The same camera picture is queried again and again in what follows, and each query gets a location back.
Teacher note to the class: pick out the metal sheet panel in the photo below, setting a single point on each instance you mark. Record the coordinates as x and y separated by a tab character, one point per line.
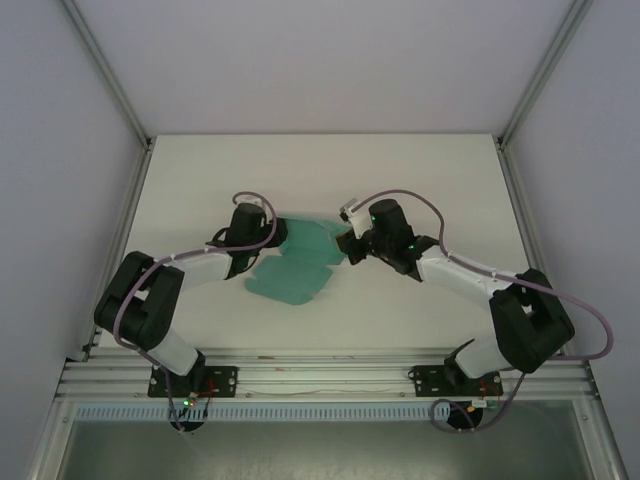
325	450

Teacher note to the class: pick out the aluminium table side rail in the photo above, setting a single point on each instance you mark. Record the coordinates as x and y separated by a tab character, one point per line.
131	210
515	200

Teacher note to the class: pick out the teal paper box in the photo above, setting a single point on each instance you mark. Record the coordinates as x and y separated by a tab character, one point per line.
300	240

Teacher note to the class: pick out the aluminium frame post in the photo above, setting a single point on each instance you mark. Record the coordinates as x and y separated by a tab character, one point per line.
107	70
545	70

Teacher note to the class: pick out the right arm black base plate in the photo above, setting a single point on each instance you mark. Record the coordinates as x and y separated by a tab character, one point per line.
425	380

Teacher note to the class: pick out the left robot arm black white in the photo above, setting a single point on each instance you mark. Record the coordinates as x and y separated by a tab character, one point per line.
150	310

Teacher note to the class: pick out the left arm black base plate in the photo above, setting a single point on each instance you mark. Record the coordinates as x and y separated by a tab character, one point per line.
222	380

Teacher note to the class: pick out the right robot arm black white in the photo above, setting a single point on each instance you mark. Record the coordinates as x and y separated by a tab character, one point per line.
530	325

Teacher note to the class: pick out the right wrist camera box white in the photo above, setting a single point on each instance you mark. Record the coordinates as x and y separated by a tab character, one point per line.
357	220

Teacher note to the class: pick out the aluminium mounting rail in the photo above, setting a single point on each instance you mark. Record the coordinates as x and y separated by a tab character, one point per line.
325	375

